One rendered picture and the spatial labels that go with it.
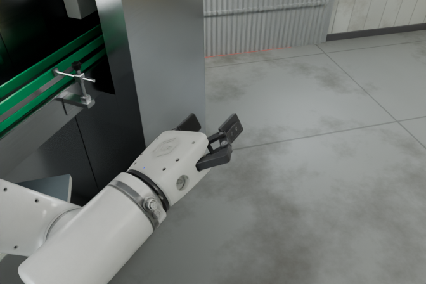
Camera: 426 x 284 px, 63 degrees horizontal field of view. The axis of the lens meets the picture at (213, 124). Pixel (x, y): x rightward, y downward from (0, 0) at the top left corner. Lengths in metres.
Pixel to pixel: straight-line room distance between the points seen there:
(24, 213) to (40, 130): 0.84
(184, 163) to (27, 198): 0.20
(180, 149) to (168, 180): 0.05
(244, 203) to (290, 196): 0.30
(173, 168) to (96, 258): 0.13
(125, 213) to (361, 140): 2.53
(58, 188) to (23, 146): 0.23
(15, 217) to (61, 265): 0.11
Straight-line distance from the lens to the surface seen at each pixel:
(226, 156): 0.45
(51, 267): 0.42
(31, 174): 1.68
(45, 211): 0.51
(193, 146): 0.46
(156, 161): 0.47
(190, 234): 2.09
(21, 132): 1.27
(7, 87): 1.32
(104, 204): 0.43
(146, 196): 0.44
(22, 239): 0.51
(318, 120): 2.92
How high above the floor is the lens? 1.74
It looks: 39 degrees down
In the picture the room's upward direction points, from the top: straight up
